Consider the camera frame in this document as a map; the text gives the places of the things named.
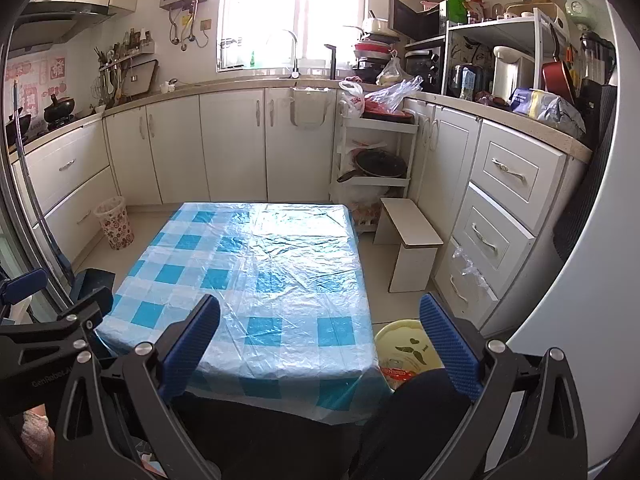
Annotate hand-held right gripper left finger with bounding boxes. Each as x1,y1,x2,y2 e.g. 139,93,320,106
52,294,221,480

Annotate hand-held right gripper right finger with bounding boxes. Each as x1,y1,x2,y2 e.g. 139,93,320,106
419,293,591,480

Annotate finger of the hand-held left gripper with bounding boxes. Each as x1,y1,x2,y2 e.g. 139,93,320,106
0,269,49,307
0,287,115,356

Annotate person's left forearm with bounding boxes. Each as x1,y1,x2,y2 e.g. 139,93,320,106
20,406,52,463

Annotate red white printed packet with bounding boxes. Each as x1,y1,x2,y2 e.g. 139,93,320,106
382,364,418,391

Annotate clear plastic bag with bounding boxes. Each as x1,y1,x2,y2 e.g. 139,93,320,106
364,75,423,111
452,245,498,301

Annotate floral waste basket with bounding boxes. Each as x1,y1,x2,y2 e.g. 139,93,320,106
95,196,136,251

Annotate person's right leg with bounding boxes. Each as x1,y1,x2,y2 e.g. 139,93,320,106
350,370,473,480

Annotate white drawer cabinet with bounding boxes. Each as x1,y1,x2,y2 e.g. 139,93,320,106
12,120,121,261
402,97,593,331

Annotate blue checkered plastic tablecloth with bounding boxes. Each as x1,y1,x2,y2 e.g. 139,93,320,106
95,202,393,413

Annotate white refrigerator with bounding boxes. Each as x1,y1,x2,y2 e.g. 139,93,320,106
500,0,640,480

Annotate white step stool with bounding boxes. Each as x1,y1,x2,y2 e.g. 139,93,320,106
372,197,445,294

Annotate black stove wok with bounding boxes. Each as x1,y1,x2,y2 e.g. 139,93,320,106
5,112,33,136

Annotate clear bag of produce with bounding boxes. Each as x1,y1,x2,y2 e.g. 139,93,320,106
345,184,388,228

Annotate black cooking pot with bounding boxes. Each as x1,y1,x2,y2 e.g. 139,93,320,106
44,94,76,123

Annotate white door cabinet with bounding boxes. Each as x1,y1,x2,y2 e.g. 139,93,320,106
102,87,341,206

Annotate black mesh panel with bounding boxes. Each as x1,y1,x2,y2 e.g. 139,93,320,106
552,82,618,263

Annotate hanging kitchen utensils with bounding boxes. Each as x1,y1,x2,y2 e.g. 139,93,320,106
95,45,126,108

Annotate white rolling storage cart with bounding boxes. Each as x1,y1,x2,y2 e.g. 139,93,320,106
330,110,420,233

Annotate red tray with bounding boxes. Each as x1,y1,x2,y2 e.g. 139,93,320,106
362,105,415,123

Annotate blue packet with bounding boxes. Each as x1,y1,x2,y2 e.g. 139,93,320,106
509,87,543,116

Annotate silver grey bag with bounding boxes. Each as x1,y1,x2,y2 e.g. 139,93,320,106
530,91,587,138

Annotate white hanging bag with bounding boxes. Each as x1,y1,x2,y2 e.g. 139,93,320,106
290,87,331,131

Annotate dark glass kettle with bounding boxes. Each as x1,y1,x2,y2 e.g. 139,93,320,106
447,64,476,98

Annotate spice shelf with bottles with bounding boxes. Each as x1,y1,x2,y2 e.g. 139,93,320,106
122,27,156,56

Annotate white red plastic bag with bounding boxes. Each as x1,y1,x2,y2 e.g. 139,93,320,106
339,79,366,118

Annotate range hood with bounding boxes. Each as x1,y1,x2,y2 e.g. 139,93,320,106
7,0,118,53

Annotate black toaster oven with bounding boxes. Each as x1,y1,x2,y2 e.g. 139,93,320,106
404,46,446,93

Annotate plastic bag of food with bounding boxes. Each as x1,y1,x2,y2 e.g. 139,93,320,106
376,50,408,86

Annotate white thermos pot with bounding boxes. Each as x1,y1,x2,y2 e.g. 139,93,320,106
492,46,536,98

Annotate red frying pan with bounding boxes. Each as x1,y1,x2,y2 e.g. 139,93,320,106
541,60,577,106

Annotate stack of pots and bowls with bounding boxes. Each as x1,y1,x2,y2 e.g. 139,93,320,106
352,10,401,68

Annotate chrome faucet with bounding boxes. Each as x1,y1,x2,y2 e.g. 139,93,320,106
267,29,301,80

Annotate white shelf rack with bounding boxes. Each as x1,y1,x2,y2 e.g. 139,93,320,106
442,7,571,98

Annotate dark blender jar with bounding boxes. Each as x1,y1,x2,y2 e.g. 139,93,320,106
580,30,616,86

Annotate black microwave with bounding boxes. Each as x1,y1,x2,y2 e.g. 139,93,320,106
389,0,448,41

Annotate kitchen window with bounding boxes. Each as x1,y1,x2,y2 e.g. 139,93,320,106
216,0,371,72

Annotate pink wall poster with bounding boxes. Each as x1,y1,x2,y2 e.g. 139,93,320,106
5,55,68,106

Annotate water heater hoses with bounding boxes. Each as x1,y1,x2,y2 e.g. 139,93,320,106
167,5,211,51

